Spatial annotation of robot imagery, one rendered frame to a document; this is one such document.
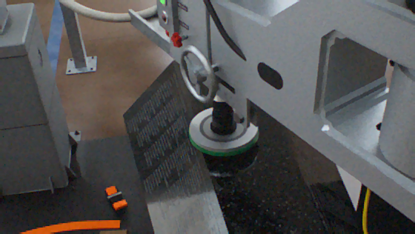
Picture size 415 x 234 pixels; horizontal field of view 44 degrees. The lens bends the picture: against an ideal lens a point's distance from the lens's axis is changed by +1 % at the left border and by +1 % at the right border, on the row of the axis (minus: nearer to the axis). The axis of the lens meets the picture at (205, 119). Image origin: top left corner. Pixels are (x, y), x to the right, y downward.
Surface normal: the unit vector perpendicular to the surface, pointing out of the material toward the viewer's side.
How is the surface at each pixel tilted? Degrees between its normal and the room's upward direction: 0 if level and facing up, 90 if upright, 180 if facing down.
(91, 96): 0
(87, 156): 0
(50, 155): 90
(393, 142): 90
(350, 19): 90
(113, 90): 0
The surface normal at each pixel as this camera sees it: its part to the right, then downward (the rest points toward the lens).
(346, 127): -0.05, -0.79
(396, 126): -0.94, 0.25
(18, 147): 0.15, 0.61
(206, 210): -0.72, -0.44
